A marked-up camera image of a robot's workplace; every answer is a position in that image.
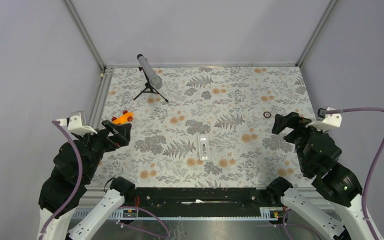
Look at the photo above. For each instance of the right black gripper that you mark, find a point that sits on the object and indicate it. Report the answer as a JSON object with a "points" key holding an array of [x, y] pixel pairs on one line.
{"points": [[292, 120]]}

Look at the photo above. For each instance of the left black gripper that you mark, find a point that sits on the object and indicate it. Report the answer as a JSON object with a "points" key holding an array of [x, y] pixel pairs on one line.
{"points": [[121, 136]]}

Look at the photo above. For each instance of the white AC remote control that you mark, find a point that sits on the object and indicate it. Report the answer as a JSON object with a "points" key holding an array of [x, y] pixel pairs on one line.
{"points": [[203, 147]]}

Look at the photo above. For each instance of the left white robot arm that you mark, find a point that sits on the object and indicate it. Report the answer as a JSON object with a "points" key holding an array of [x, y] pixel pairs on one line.
{"points": [[75, 165]]}

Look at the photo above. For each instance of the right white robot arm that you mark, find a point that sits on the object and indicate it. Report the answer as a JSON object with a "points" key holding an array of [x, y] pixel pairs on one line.
{"points": [[318, 157]]}

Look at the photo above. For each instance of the orange toy car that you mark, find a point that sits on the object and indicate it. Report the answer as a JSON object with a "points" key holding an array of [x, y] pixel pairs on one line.
{"points": [[126, 117]]}

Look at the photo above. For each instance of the grey microphone on tripod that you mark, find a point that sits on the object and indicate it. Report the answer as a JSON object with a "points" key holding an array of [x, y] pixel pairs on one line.
{"points": [[153, 81]]}

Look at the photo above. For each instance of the floral patterned table mat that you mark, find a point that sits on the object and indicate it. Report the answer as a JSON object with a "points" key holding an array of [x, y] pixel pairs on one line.
{"points": [[234, 106]]}

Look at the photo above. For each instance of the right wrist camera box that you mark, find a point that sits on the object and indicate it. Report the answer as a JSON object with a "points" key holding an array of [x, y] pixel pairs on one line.
{"points": [[326, 121]]}

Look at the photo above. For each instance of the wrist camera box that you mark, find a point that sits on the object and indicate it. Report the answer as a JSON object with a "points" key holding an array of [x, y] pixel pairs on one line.
{"points": [[76, 124], [326, 121]]}

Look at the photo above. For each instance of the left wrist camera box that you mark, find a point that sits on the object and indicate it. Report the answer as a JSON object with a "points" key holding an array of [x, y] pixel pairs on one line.
{"points": [[76, 124]]}

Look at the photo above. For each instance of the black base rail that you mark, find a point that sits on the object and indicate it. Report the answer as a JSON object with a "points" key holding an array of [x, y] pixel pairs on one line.
{"points": [[220, 202]]}

